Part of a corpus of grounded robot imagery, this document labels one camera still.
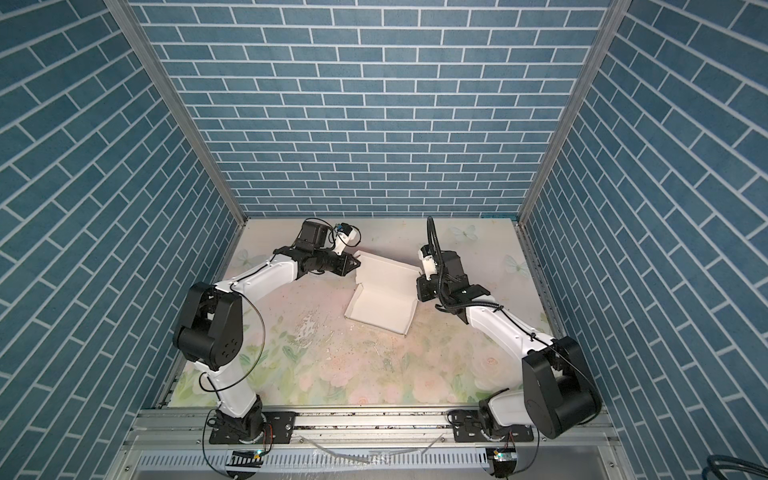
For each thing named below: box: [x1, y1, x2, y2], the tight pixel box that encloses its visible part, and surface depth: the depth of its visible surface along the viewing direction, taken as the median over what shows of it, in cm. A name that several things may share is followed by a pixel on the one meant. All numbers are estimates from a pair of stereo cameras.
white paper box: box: [344, 250, 422, 336], surface depth 93 cm
